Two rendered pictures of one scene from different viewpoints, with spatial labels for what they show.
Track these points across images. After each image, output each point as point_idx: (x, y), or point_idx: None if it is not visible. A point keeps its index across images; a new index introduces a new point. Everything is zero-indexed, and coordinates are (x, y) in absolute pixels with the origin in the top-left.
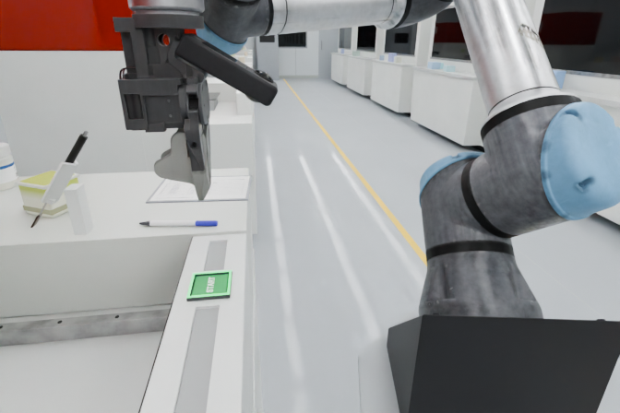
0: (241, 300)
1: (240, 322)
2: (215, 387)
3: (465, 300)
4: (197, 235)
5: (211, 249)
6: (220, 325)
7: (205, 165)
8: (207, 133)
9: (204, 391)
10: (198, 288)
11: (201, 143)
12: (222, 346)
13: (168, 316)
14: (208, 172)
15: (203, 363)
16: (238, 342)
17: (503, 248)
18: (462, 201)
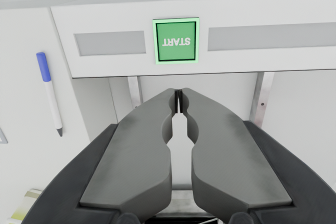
0: (204, 2)
1: (241, 1)
2: (315, 17)
3: None
4: (69, 72)
5: (95, 51)
6: (241, 21)
7: (242, 124)
8: (136, 181)
9: (309, 26)
10: (181, 53)
11: (306, 183)
12: (269, 16)
13: (214, 73)
14: (168, 103)
15: (279, 32)
16: (269, 0)
17: None
18: None
